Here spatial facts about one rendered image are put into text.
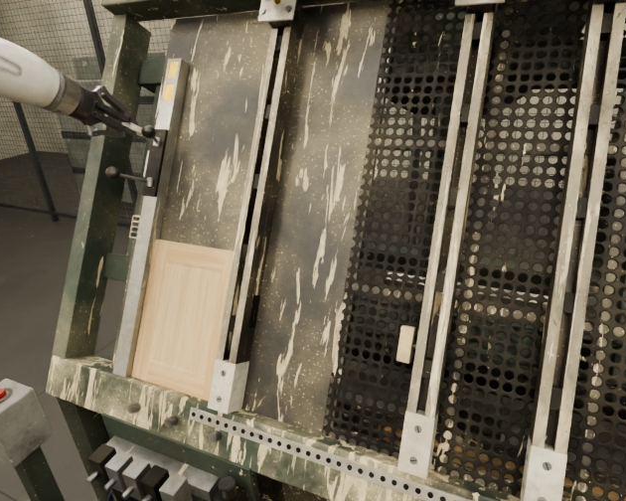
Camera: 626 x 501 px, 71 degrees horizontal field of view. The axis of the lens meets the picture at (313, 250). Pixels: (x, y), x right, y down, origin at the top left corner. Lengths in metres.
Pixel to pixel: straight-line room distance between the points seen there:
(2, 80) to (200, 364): 0.79
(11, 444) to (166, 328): 0.49
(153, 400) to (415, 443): 0.72
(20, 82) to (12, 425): 0.88
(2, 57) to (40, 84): 0.08
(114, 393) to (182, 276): 0.39
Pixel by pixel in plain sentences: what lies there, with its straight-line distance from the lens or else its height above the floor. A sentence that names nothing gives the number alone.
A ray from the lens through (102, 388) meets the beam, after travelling 1.48.
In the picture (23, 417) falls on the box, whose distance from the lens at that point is 1.50.
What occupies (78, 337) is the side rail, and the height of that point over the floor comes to 0.94.
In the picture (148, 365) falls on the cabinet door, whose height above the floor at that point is 0.93.
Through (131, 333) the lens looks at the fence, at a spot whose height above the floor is 1.01.
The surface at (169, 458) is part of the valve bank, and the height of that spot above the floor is 0.74.
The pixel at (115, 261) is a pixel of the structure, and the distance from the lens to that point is 1.57.
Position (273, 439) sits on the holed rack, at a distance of 1.16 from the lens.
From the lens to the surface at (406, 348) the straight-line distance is 1.03.
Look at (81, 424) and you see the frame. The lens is 1.69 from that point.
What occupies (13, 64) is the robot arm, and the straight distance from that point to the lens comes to 1.08.
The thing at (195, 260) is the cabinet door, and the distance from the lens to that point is 1.29.
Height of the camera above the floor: 1.75
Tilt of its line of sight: 26 degrees down
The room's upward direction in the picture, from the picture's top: 4 degrees counter-clockwise
